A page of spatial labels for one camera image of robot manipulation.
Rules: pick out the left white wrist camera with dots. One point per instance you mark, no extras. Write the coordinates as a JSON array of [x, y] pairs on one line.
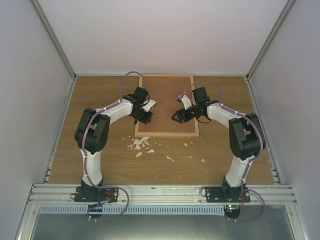
[[148, 105]]

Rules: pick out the slotted grey cable duct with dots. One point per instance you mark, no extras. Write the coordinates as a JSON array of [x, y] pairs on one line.
[[216, 210]]

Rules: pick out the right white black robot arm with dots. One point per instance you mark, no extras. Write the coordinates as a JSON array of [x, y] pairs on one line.
[[246, 139]]

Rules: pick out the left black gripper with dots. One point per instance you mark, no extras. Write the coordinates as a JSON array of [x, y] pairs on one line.
[[146, 120]]

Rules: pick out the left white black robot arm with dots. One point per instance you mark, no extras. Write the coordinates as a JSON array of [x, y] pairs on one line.
[[92, 131]]

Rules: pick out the aluminium front mounting rail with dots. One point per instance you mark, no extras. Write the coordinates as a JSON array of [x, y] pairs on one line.
[[159, 194]]

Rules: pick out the brown frame backing board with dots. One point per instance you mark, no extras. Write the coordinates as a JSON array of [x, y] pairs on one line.
[[167, 100]]

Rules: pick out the aluminium corner post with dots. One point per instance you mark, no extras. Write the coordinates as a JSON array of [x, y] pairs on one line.
[[48, 28], [272, 34]]

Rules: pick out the right aluminium corner post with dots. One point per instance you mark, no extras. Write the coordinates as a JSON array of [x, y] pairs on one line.
[[272, 34]]

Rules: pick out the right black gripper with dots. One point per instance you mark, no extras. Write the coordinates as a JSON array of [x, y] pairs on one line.
[[181, 115]]

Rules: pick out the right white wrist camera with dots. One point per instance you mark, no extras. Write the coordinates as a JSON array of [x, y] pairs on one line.
[[185, 101]]

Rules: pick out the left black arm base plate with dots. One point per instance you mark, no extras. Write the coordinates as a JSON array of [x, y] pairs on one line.
[[87, 193]]

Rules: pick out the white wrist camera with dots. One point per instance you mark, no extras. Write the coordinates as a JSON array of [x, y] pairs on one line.
[[185, 101], [148, 105]]

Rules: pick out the left aluminium corner post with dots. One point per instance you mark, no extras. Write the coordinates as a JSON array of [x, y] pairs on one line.
[[48, 28]]

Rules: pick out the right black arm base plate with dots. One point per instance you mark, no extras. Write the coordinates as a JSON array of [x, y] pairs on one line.
[[220, 194]]

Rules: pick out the light wooden picture frame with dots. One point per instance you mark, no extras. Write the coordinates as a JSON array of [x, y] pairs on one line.
[[196, 125]]

